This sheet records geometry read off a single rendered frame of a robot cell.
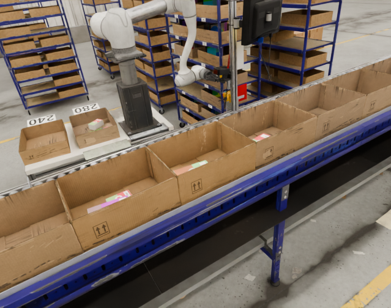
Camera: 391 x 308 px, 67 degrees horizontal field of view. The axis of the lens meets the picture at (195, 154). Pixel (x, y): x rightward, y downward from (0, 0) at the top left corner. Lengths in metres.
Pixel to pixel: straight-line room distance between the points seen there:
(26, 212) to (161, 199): 0.54
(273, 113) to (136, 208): 0.99
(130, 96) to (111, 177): 0.87
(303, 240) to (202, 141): 1.17
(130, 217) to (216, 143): 0.65
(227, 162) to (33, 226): 0.82
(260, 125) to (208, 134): 0.35
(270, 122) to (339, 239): 1.05
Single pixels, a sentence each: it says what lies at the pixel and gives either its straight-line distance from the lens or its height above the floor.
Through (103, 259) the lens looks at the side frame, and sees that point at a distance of 1.09.
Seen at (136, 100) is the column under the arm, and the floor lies 0.97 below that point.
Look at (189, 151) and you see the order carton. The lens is 1.47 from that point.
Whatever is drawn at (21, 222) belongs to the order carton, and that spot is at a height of 0.92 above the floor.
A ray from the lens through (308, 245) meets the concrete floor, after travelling 2.29.
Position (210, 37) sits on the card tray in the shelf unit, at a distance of 2.81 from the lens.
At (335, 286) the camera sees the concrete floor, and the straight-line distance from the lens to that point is 2.13.
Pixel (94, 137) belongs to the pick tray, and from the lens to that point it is 2.09.
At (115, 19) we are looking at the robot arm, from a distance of 1.99.
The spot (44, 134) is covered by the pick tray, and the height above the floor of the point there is 0.76.
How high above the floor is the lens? 1.70
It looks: 32 degrees down
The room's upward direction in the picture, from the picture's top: 6 degrees counter-clockwise
